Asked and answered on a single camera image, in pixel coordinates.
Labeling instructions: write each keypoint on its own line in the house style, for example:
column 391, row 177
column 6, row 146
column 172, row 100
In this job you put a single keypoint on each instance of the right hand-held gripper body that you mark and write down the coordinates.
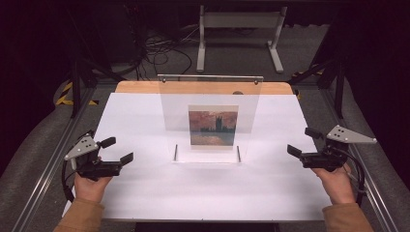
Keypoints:
column 322, row 159

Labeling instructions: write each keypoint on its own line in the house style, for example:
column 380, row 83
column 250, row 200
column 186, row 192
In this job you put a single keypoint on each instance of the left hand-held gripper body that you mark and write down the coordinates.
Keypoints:
column 96, row 169

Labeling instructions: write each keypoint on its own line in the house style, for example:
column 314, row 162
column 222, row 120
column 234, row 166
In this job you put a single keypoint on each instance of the picture card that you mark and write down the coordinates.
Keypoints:
column 212, row 125

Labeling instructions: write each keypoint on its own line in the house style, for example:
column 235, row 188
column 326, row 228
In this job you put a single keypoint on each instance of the clear acrylic photo frame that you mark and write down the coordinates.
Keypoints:
column 209, row 93

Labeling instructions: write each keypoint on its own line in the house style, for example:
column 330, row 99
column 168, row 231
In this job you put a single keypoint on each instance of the person's left hand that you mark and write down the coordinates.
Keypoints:
column 92, row 188

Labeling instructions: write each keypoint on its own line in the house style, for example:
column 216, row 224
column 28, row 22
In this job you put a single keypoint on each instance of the person's right hand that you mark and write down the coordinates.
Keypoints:
column 336, row 187

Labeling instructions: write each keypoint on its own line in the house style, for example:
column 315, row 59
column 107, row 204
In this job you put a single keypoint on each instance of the black tripod stand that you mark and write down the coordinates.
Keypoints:
column 76, row 83
column 338, row 90

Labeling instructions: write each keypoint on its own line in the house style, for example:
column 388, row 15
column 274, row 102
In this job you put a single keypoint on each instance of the yellow black floor tape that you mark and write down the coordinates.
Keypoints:
column 64, row 93
column 306, row 72

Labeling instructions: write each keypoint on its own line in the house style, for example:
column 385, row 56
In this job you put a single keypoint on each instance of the wooden table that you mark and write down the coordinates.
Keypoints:
column 135, row 87

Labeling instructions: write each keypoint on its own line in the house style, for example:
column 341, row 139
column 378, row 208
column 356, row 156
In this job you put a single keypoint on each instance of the white board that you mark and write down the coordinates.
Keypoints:
column 209, row 193

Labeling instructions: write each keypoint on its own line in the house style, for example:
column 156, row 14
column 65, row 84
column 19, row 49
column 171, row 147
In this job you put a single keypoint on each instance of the grey metal stand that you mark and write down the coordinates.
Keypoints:
column 201, row 42

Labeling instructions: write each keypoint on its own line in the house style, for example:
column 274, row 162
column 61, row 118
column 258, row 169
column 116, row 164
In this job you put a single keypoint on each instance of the aluminium floor rail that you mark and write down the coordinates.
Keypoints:
column 380, row 199
column 45, row 174

